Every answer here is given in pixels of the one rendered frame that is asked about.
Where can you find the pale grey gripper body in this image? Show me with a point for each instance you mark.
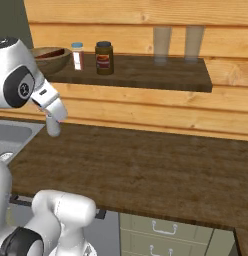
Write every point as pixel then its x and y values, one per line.
pixel 57 110

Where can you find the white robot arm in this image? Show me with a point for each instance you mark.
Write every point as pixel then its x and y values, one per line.
pixel 12 60

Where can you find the brown wooden bowl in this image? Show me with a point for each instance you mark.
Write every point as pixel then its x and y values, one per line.
pixel 52 60

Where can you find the pale green cabinet panel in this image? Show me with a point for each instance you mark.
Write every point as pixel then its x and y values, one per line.
pixel 221 243

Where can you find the grey steel sink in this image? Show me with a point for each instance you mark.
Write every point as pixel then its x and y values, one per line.
pixel 12 136

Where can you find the spice jar with blue lid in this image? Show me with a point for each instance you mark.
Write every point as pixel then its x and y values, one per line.
pixel 78 56

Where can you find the dark jar with red label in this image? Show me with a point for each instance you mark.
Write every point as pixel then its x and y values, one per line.
pixel 104 58

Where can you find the grey dishwasher front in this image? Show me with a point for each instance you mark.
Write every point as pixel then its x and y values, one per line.
pixel 107 236

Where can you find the pale green drawer front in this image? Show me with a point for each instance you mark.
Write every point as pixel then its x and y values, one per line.
pixel 136 245
pixel 136 224

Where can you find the dark wooden wall shelf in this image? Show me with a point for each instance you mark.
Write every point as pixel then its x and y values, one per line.
pixel 146 75

